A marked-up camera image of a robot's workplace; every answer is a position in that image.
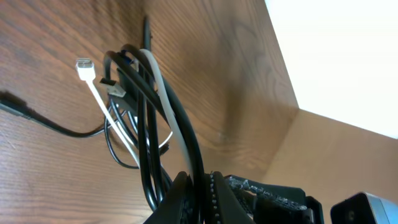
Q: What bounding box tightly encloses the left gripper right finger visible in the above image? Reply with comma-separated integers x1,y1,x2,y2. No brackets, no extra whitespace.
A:
205,172,254,224

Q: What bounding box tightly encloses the black cable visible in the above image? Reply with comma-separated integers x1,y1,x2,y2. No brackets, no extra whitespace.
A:
0,15,206,224

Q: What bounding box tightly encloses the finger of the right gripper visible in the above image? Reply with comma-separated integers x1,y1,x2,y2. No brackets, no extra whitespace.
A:
225,175,324,224

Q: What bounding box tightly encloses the white cable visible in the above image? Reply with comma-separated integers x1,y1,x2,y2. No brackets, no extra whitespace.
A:
75,48,195,184

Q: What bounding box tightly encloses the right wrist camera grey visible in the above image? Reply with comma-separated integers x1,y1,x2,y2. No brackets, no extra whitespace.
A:
330,192,397,224

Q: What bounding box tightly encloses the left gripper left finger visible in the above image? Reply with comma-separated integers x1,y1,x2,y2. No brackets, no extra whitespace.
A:
144,171,192,224

